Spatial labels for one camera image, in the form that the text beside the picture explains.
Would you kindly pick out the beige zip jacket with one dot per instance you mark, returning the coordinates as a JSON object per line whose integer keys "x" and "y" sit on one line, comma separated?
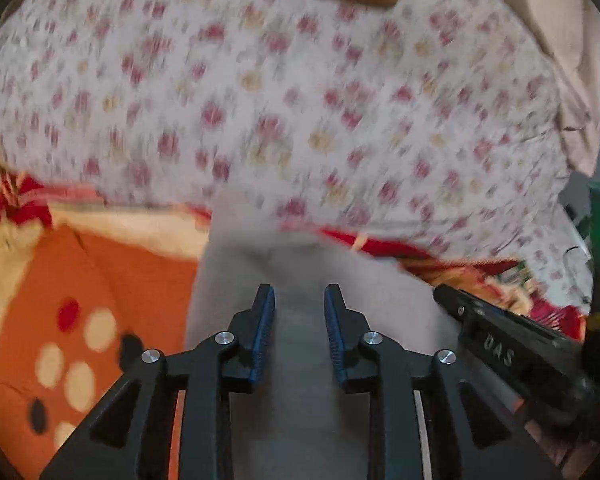
{"x": 300, "y": 270}

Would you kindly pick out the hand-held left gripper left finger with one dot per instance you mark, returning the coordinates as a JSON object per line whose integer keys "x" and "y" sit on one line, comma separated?
{"x": 262, "y": 340}

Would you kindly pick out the orange red yellow printed blanket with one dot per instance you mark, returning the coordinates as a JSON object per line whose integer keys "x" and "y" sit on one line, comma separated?
{"x": 105, "y": 280}

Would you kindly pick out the floral quilt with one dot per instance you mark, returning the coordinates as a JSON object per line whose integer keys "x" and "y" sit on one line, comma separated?
{"x": 280, "y": 85}

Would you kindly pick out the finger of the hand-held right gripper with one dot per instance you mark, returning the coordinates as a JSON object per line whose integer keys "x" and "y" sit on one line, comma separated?
{"x": 500, "y": 347}

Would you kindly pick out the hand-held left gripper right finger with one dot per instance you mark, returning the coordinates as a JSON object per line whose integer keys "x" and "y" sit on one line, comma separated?
{"x": 336, "y": 340}

